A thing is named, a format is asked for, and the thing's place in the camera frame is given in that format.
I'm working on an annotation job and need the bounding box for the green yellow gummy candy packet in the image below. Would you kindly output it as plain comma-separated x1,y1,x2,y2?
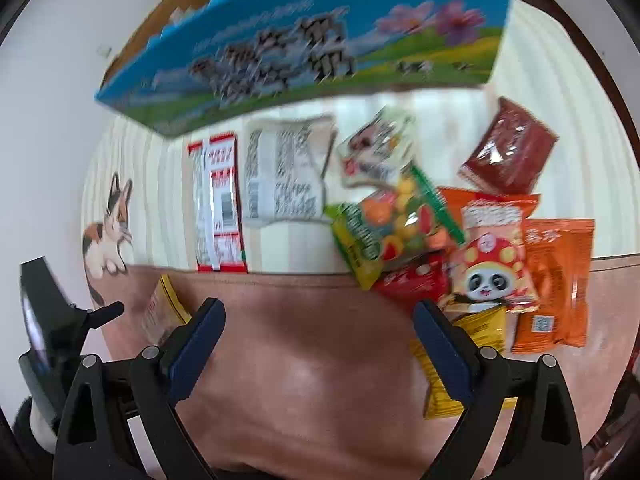
325,165,466,291

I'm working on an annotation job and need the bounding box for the dark red snack packet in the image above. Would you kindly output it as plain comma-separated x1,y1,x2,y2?
457,97,559,196

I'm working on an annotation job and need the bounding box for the striped cat print bedsheet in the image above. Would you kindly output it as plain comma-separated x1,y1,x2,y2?
80,0,640,480

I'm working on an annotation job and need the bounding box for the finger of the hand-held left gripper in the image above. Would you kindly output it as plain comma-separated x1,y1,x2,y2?
75,301,126,331

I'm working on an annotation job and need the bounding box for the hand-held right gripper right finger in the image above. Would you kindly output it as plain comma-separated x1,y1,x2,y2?
412,300,586,480

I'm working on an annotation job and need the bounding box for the white and green snack packet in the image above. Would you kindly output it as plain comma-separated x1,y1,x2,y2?
336,105,418,188

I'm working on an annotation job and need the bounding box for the small red snack packet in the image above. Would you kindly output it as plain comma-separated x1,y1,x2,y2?
372,252,451,313

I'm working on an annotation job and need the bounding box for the yellow and white snack packet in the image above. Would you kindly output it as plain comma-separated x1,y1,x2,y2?
140,274,193,348

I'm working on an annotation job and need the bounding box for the orange panda print snack packet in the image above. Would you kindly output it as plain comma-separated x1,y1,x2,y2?
437,187,542,313

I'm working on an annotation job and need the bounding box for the plain orange snack packet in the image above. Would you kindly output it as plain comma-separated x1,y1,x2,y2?
511,218,596,356

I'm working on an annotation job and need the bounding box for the blue printed milk carton box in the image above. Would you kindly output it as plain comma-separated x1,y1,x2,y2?
94,0,516,137

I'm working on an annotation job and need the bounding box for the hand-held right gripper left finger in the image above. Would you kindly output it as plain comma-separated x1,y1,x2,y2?
52,297,226,480

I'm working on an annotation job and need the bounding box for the white printed snack packet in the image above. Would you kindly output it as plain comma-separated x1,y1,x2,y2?
242,114,337,226

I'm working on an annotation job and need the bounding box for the dark wooden bed frame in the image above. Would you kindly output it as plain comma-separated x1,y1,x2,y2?
512,0,640,141

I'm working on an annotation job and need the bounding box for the red and white snack packet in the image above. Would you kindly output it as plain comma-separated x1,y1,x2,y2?
186,131,249,273

